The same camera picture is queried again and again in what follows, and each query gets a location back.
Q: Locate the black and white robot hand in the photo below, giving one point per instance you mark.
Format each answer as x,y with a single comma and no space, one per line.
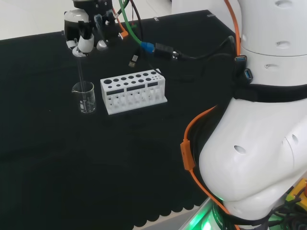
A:
79,26

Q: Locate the clear glass rod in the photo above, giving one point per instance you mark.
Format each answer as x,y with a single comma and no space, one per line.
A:
81,72

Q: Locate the clear glass beaker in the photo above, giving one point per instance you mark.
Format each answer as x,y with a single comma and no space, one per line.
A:
89,105

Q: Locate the white test tube rack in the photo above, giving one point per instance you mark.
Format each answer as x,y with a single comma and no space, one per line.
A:
134,98

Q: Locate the orange connector plug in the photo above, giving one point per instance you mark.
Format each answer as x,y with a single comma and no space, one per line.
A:
123,34

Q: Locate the small clear plastic clip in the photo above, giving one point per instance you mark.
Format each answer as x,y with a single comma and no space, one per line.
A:
156,18

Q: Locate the black bench cloth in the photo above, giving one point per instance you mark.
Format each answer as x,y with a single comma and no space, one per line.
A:
72,155

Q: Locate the blue USB plug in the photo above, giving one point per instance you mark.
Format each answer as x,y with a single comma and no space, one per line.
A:
241,58
249,73

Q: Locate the metal mounting plate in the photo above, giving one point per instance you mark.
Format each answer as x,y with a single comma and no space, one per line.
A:
195,215

